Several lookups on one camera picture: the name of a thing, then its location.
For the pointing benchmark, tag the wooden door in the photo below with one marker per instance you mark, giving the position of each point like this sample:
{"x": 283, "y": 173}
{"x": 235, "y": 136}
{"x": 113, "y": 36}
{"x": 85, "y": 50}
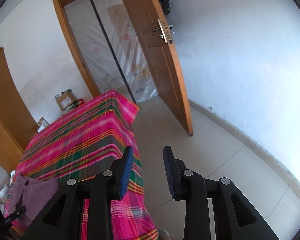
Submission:
{"x": 165, "y": 75}

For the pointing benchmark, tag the purple pants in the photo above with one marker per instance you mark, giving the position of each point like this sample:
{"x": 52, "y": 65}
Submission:
{"x": 35, "y": 192}

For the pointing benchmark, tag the clear plastic door curtain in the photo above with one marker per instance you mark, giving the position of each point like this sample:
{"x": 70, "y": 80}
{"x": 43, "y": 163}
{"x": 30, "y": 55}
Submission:
{"x": 107, "y": 55}

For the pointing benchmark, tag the wooden door frame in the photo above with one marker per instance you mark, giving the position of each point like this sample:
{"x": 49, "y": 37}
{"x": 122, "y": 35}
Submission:
{"x": 72, "y": 50}

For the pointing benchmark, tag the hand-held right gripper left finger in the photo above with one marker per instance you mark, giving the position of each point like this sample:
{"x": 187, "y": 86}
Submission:
{"x": 127, "y": 175}

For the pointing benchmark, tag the pink green plaid blanket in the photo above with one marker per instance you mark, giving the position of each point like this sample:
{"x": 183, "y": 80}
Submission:
{"x": 77, "y": 135}

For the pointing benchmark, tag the small white box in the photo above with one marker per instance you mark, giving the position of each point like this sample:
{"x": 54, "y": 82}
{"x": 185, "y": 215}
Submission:
{"x": 43, "y": 125}

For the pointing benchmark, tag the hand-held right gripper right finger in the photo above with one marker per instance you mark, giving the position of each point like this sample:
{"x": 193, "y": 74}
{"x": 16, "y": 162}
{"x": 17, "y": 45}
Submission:
{"x": 169, "y": 177}

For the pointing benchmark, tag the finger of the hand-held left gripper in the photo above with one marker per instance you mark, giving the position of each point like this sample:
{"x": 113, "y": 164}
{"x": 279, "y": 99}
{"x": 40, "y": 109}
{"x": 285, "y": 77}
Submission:
{"x": 15, "y": 216}

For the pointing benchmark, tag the cardboard box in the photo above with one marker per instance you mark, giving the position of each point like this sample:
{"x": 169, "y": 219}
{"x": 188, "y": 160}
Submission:
{"x": 66, "y": 100}

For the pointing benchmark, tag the wooden wardrobe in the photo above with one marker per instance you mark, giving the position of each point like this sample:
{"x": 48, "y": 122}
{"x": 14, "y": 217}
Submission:
{"x": 5, "y": 110}

